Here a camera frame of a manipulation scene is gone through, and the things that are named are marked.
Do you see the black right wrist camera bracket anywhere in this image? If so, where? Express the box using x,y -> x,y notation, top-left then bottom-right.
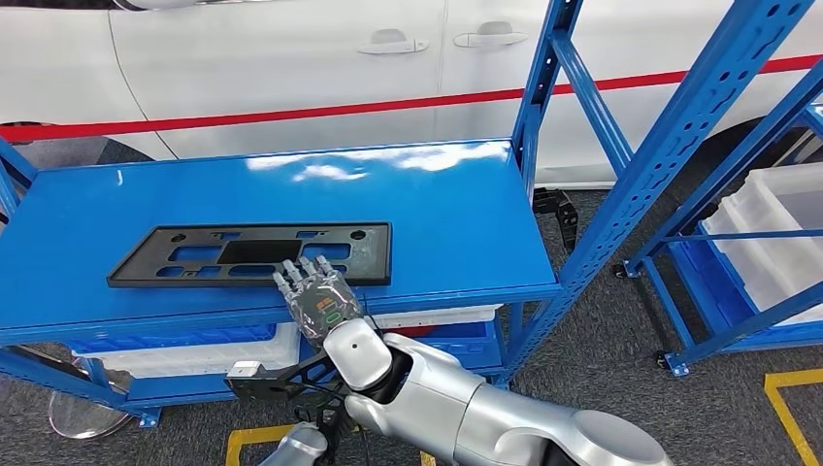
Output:
224,349 -> 351,405

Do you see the black plastic bracket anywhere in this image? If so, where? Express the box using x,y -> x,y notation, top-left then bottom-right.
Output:
532,186 -> 580,252

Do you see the blue plastic bin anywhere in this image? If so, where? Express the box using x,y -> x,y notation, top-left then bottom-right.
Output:
379,319 -> 504,375
67,323 -> 278,355
672,221 -> 823,353

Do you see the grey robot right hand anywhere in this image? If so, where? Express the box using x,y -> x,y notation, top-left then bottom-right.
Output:
272,254 -> 365,350

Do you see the black camera cable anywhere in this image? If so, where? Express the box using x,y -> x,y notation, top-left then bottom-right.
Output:
302,384 -> 373,466

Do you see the blue metal shelf rack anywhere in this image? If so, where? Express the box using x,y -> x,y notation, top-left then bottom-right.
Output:
0,0 -> 808,430
613,57 -> 823,379

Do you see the white car with red stripe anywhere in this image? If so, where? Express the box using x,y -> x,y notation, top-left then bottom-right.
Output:
0,0 -> 823,189

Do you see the black plastic panel part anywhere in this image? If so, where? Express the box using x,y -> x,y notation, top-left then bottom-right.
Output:
106,221 -> 394,288

